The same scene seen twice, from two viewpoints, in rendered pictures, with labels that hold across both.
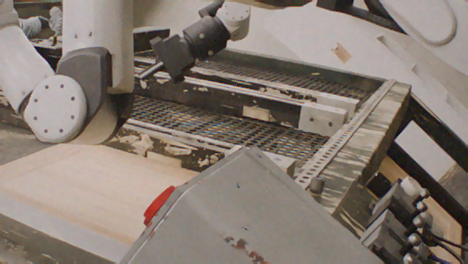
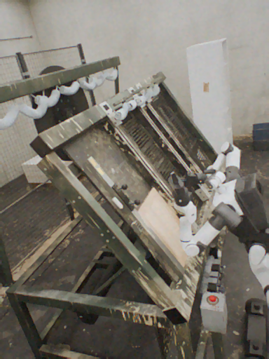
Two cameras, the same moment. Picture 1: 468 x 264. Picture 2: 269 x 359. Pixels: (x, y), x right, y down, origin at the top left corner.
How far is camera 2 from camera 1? 1.68 m
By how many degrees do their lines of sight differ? 32
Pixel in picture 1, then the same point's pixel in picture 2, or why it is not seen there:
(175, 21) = not seen: outside the picture
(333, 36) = (209, 78)
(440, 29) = (255, 263)
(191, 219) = (221, 313)
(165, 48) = (190, 178)
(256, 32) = (176, 26)
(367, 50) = (216, 95)
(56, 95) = (194, 249)
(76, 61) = (201, 246)
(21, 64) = (189, 235)
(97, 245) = (171, 256)
